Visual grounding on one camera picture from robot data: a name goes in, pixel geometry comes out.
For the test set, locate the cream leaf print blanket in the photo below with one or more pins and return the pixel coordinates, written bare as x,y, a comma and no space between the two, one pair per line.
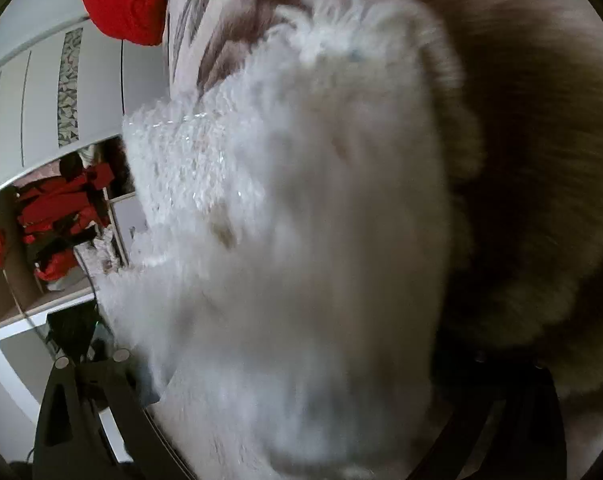
531,160

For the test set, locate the pile of red clothes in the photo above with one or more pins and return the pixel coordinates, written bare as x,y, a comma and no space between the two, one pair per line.
61,210

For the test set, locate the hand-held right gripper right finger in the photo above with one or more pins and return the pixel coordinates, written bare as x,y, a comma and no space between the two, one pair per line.
526,410

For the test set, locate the white fluffy sweater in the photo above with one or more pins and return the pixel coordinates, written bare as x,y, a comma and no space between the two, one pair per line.
301,240

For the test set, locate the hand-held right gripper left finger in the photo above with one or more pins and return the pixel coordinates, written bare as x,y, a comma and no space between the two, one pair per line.
126,385

